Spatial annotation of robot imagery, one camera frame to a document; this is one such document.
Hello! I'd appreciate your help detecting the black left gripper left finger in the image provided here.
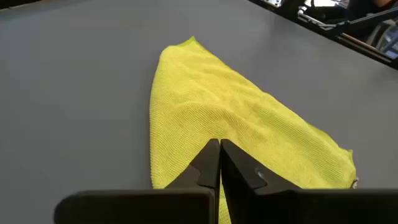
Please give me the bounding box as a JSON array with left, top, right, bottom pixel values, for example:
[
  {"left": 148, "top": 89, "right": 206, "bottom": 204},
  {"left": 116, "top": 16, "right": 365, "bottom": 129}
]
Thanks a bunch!
[{"left": 53, "top": 138, "right": 221, "bottom": 224}]

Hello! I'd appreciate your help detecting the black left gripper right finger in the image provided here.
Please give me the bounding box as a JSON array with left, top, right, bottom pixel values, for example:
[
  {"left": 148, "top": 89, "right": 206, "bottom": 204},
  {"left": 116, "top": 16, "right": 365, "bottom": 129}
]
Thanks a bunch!
[{"left": 220, "top": 138, "right": 398, "bottom": 224}]

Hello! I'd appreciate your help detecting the yellow-green microfibre towel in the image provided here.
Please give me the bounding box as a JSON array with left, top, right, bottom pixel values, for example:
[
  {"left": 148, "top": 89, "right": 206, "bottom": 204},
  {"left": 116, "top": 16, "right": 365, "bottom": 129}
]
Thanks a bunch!
[{"left": 149, "top": 35, "right": 358, "bottom": 224}]

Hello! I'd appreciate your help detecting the person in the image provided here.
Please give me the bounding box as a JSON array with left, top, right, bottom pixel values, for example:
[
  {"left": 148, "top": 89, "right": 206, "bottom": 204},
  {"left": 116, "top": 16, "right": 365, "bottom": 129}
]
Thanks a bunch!
[{"left": 345, "top": 0, "right": 398, "bottom": 22}]

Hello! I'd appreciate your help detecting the black aluminium table frame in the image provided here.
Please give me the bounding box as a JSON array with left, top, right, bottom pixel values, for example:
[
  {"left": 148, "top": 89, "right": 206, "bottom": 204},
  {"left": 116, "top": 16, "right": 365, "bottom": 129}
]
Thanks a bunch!
[{"left": 248, "top": 0, "right": 398, "bottom": 71}]

